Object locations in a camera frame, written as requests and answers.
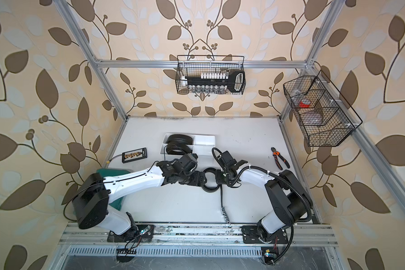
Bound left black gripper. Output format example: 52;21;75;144
178;170;209;187

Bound black belt front loop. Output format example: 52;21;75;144
165;142;192;155

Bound white divided storage tray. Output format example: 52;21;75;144
160;133;216;157

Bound black belt long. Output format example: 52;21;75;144
166;134;194;145

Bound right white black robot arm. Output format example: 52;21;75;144
211;147;313;235

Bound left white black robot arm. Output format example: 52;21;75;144
72;154;207;241

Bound orange black pliers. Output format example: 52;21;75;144
271;147;291;171

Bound black bit holder box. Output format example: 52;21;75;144
121;147;147;164

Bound green plastic tool case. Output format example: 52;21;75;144
96;168;131;211

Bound red item in basket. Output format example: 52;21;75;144
299;99;312;109

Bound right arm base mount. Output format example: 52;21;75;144
241;225;289;244

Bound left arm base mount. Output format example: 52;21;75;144
107;225;155;243

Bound black socket set rail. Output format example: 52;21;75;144
181;70;246;93

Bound back wire basket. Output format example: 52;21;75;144
175;54;246;95

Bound wire basket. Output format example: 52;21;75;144
175;54;246;95
283;71;363;147

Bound right wire basket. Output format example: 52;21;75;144
283;71;363;147

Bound aluminium front rail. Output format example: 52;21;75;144
58;223;339;248

